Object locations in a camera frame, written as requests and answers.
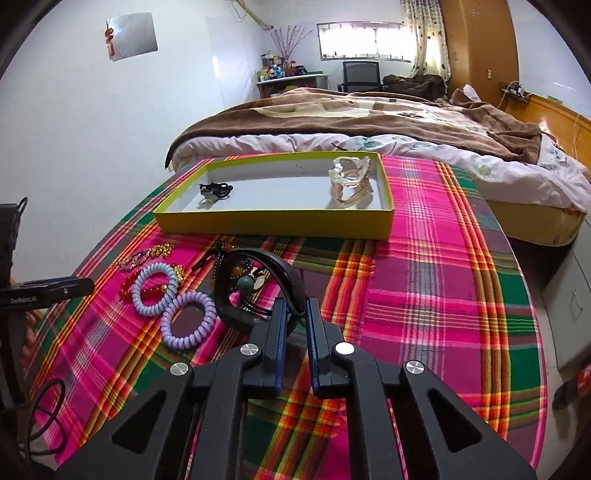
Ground person's left hand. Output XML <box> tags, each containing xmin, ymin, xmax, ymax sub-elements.
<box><xmin>18</xmin><ymin>311</ymin><xmax>47</xmax><ymax>374</ymax></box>

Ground black cable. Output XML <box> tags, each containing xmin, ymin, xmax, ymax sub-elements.
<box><xmin>14</xmin><ymin>378</ymin><xmax>68</xmax><ymax>457</ymax></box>

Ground clear hair claw clip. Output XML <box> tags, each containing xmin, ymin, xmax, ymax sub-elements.
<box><xmin>328</xmin><ymin>156</ymin><xmax>375</xmax><ymax>209</ymax></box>

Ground brown clothes pile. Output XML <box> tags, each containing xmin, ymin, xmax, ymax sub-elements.
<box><xmin>382</xmin><ymin>74</ymin><xmax>446</xmax><ymax>100</ymax></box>

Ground group of bottles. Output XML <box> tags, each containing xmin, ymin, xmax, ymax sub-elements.
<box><xmin>259</xmin><ymin>54</ymin><xmax>310</xmax><ymax>81</ymax></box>

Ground black office chair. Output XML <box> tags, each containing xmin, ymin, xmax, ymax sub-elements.
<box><xmin>337</xmin><ymin>61</ymin><xmax>384</xmax><ymax>94</ymax></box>

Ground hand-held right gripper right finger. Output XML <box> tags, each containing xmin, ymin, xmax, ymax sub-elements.
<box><xmin>305</xmin><ymin>298</ymin><xmax>539</xmax><ymax>480</ymax></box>

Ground gold bead chain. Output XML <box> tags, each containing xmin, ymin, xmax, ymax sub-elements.
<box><xmin>113</xmin><ymin>244</ymin><xmax>174</xmax><ymax>273</ymax></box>

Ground bed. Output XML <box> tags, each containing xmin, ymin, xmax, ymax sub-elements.
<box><xmin>165</xmin><ymin>85</ymin><xmax>591</xmax><ymax>247</ymax></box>

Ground brown plush blanket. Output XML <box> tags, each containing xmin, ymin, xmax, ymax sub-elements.
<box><xmin>165</xmin><ymin>85</ymin><xmax>555</xmax><ymax>169</ymax></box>

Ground wooden headboard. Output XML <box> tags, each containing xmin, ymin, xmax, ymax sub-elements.
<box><xmin>501</xmin><ymin>92</ymin><xmax>591</xmax><ymax>162</ymax></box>

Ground black hair ties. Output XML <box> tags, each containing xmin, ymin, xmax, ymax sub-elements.
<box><xmin>198</xmin><ymin>182</ymin><xmax>234</xmax><ymax>204</ymax></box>

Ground wall pipe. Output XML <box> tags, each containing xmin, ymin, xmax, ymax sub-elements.
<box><xmin>231</xmin><ymin>0</ymin><xmax>275</xmax><ymax>31</ymax></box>

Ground white dresser desk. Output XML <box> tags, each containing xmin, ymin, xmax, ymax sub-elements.
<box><xmin>256</xmin><ymin>73</ymin><xmax>331</xmax><ymax>99</ymax></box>

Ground silver wall panel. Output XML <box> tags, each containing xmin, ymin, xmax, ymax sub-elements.
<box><xmin>107</xmin><ymin>12</ymin><xmax>158</xmax><ymax>61</ymax></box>

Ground spotted curtain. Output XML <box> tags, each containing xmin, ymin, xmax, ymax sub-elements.
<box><xmin>401</xmin><ymin>0</ymin><xmax>451</xmax><ymax>81</ymax></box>

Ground yellow-green cardboard box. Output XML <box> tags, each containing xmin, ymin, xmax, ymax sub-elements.
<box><xmin>152</xmin><ymin>151</ymin><xmax>394</xmax><ymax>241</ymax></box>

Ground window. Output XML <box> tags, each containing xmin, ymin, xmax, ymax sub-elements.
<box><xmin>317</xmin><ymin>21</ymin><xmax>414</xmax><ymax>62</ymax></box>

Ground wooden wardrobe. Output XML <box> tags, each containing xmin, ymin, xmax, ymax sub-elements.
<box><xmin>438</xmin><ymin>0</ymin><xmax>520</xmax><ymax>109</ymax></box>

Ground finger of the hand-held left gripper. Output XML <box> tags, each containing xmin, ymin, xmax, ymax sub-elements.
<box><xmin>0</xmin><ymin>276</ymin><xmax>95</xmax><ymax>308</ymax></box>

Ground pink plaid tablecloth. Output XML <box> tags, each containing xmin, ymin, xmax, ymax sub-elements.
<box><xmin>23</xmin><ymin>154</ymin><xmax>548</xmax><ymax>480</ymax></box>

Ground black headband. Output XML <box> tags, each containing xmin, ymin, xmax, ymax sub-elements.
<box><xmin>215</xmin><ymin>248</ymin><xmax>308</xmax><ymax>330</ymax></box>

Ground pale blue spiral hair tie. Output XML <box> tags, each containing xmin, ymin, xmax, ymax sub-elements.
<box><xmin>131</xmin><ymin>263</ymin><xmax>180</xmax><ymax>317</ymax></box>

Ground red bead bracelet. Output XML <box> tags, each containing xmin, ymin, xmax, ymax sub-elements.
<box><xmin>119</xmin><ymin>265</ymin><xmax>183</xmax><ymax>305</ymax></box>

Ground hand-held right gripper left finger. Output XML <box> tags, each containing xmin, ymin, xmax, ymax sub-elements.
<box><xmin>54</xmin><ymin>298</ymin><xmax>289</xmax><ymax>480</ymax></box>

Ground dark bead necklace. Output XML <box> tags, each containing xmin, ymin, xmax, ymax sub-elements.
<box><xmin>191</xmin><ymin>240</ymin><xmax>278</xmax><ymax>319</ymax></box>

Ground purple spiral hair tie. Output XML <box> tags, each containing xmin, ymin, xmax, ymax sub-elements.
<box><xmin>161</xmin><ymin>292</ymin><xmax>217</xmax><ymax>352</ymax></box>

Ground purple flower branches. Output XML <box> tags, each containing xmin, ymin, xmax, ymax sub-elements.
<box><xmin>270</xmin><ymin>25</ymin><xmax>315</xmax><ymax>70</ymax></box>

